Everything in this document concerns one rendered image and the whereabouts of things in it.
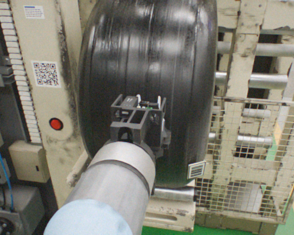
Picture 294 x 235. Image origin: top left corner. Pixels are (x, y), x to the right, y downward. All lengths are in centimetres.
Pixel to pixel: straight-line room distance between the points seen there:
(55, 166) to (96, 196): 74
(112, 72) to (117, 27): 9
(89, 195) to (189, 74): 34
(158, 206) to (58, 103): 42
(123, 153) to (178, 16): 35
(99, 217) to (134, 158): 9
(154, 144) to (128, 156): 10
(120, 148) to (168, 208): 55
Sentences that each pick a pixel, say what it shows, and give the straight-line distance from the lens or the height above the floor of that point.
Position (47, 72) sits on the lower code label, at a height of 123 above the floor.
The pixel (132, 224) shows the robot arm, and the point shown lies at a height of 130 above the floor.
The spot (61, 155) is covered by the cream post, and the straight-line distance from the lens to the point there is 93.
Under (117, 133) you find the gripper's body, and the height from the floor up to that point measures 131.
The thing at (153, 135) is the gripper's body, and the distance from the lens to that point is 37.
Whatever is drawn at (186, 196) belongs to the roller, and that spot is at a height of 91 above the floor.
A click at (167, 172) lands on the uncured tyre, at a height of 108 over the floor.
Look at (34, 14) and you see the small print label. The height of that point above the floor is 137.
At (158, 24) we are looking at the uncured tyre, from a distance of 56.
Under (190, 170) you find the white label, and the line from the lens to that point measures 61.
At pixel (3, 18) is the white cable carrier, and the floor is 136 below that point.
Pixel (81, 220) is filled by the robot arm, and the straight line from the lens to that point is 22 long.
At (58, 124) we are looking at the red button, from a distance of 85.
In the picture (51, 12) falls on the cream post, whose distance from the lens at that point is 74.
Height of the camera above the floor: 149
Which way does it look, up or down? 30 degrees down
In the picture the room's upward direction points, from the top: straight up
